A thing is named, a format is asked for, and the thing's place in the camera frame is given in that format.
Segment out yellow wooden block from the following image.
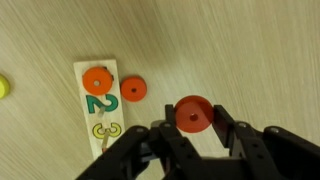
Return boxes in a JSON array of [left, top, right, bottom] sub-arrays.
[[0, 73, 11, 100]]

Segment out wooden numbered peg board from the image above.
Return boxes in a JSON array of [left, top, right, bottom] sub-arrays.
[[73, 59, 127, 161]]

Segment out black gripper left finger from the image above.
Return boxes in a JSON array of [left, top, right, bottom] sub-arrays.
[[75, 104, 209, 180]]

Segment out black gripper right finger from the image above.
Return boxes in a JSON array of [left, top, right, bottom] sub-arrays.
[[212, 104, 320, 180]]

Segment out orange wooden disc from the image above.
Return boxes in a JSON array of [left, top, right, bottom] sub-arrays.
[[120, 76, 148, 103], [173, 95, 215, 134], [81, 66, 114, 97]]

